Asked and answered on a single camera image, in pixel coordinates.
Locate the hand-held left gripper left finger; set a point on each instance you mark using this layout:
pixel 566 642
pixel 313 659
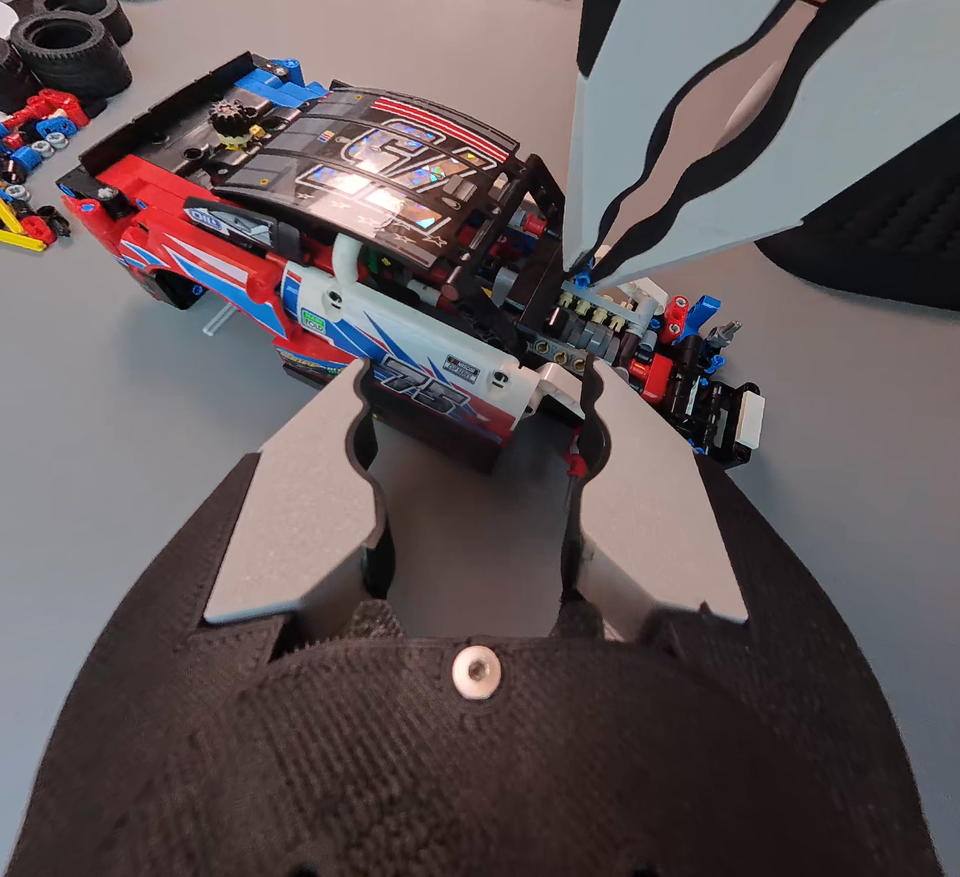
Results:
pixel 300 517

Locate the long blue brick pin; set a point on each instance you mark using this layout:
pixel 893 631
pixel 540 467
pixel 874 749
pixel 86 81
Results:
pixel 584 269

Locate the black rubber toy tyre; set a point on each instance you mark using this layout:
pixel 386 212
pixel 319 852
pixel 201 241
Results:
pixel 112 22
pixel 15 86
pixel 97 78

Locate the grey desk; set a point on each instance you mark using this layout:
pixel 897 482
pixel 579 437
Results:
pixel 112 382

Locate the toy brick race car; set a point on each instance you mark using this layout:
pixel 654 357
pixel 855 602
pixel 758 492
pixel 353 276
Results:
pixel 375 322

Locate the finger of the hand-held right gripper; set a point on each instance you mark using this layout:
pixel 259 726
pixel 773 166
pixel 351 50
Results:
pixel 652 29
pixel 862 127

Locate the pile of small loose bricks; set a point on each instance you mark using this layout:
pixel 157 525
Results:
pixel 30 142

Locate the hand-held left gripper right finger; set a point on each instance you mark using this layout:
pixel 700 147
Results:
pixel 652 517

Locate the black chair armrest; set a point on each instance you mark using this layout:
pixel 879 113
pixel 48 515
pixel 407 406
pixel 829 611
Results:
pixel 885 254

